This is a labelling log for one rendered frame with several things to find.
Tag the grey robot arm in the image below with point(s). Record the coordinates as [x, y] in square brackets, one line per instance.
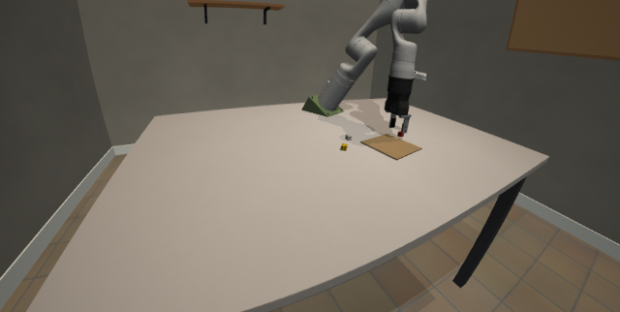
[410, 21]

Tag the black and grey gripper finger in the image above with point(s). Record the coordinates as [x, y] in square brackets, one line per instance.
[405, 123]
[392, 120]

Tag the tan flat mat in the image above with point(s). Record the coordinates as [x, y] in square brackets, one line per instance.
[391, 146]

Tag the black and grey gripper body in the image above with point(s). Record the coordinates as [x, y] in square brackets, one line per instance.
[400, 81]

